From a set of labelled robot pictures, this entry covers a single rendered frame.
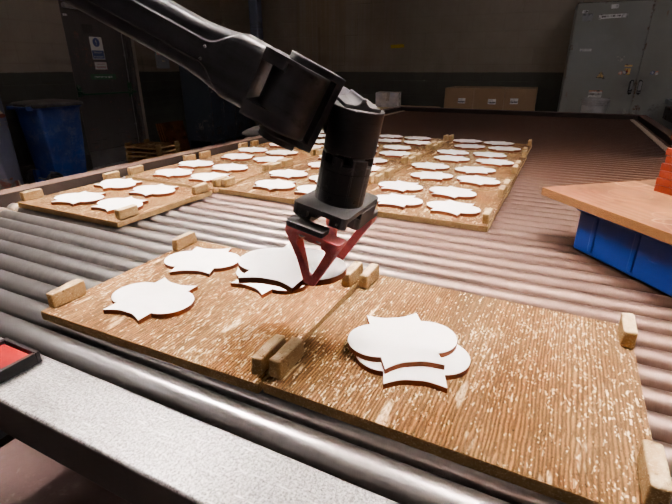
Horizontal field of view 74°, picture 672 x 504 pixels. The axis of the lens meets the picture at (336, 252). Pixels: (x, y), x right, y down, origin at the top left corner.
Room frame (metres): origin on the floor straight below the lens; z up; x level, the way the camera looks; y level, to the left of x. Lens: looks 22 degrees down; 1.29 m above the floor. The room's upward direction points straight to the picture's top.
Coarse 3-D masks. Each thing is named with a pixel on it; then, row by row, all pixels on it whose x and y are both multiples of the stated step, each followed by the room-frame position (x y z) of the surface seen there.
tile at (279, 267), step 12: (252, 252) 0.56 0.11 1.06; (264, 252) 0.56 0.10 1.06; (276, 252) 0.56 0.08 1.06; (288, 252) 0.56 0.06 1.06; (312, 252) 0.56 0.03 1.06; (324, 252) 0.56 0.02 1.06; (240, 264) 0.52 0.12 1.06; (252, 264) 0.52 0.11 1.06; (264, 264) 0.52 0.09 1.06; (276, 264) 0.52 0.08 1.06; (288, 264) 0.52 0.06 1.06; (312, 264) 0.52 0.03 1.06; (336, 264) 0.52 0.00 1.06; (240, 276) 0.48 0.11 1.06; (252, 276) 0.48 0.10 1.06; (264, 276) 0.48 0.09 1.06; (276, 276) 0.48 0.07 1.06; (288, 276) 0.48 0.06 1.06; (300, 276) 0.48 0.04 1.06; (324, 276) 0.48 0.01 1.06; (336, 276) 0.48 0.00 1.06; (288, 288) 0.46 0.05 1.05
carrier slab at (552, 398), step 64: (448, 320) 0.58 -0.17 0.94; (512, 320) 0.58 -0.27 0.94; (576, 320) 0.58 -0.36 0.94; (320, 384) 0.43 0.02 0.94; (448, 384) 0.43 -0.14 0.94; (512, 384) 0.43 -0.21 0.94; (576, 384) 0.43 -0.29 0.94; (640, 384) 0.43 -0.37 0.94; (448, 448) 0.34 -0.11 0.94; (512, 448) 0.34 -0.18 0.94; (576, 448) 0.34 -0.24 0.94
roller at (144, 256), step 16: (0, 224) 1.10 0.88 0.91; (16, 224) 1.08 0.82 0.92; (32, 224) 1.08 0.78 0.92; (64, 240) 0.99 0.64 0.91; (80, 240) 0.97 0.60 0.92; (96, 240) 0.96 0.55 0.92; (128, 256) 0.89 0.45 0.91; (144, 256) 0.88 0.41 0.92; (640, 368) 0.49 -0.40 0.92; (656, 368) 0.49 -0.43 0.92; (656, 384) 0.47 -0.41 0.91
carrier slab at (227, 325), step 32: (160, 256) 0.83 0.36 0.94; (96, 288) 0.69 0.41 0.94; (224, 288) 0.69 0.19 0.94; (320, 288) 0.69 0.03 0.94; (352, 288) 0.69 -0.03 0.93; (64, 320) 0.59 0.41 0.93; (96, 320) 0.58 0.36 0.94; (128, 320) 0.58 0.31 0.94; (160, 320) 0.58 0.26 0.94; (192, 320) 0.58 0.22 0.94; (224, 320) 0.58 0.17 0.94; (256, 320) 0.58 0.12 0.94; (288, 320) 0.58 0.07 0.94; (320, 320) 0.58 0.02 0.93; (160, 352) 0.50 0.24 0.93; (192, 352) 0.50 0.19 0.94; (224, 352) 0.50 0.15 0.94; (256, 384) 0.44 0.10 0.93
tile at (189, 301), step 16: (128, 288) 0.67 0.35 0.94; (144, 288) 0.67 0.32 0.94; (160, 288) 0.67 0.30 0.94; (176, 288) 0.67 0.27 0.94; (192, 288) 0.67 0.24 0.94; (128, 304) 0.62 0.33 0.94; (144, 304) 0.62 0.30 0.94; (160, 304) 0.62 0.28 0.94; (176, 304) 0.62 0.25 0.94; (192, 304) 0.62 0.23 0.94; (144, 320) 0.58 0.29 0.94
